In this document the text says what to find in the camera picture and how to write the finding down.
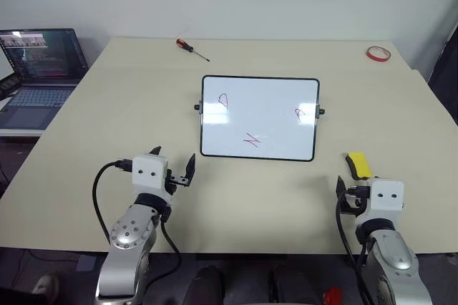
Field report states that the small red object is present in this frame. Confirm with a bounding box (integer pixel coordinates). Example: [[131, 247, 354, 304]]
[[322, 286, 346, 305]]

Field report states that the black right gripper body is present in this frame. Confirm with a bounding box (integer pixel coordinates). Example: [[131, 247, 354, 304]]
[[337, 195, 370, 218]]

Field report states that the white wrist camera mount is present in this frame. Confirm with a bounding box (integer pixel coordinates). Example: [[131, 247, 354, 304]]
[[368, 177, 406, 221], [131, 155, 175, 199]]

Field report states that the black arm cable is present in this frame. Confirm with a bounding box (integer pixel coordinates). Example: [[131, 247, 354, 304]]
[[92, 158, 182, 284], [335, 183, 375, 305]]

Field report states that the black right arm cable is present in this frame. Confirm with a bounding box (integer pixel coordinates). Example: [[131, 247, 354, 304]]
[[335, 183, 375, 305]]

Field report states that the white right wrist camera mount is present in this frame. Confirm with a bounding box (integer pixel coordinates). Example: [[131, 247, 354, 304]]
[[368, 177, 406, 221]]

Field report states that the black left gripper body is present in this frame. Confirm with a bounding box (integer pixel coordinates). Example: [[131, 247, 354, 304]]
[[165, 168, 190, 195]]

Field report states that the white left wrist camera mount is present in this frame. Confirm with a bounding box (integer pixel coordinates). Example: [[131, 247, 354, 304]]
[[131, 155, 175, 199]]

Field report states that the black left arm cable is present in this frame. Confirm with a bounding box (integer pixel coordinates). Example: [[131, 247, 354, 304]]
[[92, 158, 182, 284]]

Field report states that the red tape roll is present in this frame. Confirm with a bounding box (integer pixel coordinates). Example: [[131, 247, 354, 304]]
[[365, 45, 391, 64]]

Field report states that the red-black handled screwdriver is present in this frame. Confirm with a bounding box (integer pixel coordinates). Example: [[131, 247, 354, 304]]
[[175, 38, 211, 64]]

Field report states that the yellow and black eraser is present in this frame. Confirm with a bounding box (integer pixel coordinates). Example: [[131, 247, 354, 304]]
[[343, 151, 374, 181]]

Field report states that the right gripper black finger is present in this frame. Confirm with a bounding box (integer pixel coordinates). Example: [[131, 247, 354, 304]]
[[336, 175, 348, 203]]

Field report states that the open grey laptop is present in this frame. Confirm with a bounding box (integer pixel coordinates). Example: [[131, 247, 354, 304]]
[[0, 28, 89, 131]]

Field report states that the display with white screen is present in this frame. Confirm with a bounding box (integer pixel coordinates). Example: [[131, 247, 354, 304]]
[[0, 45, 21, 102]]

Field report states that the small black-framed whiteboard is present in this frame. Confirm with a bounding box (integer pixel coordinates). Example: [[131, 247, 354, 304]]
[[193, 74, 326, 163]]

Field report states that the grey shoe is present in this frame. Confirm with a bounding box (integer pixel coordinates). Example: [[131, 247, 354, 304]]
[[31, 273, 60, 301]]

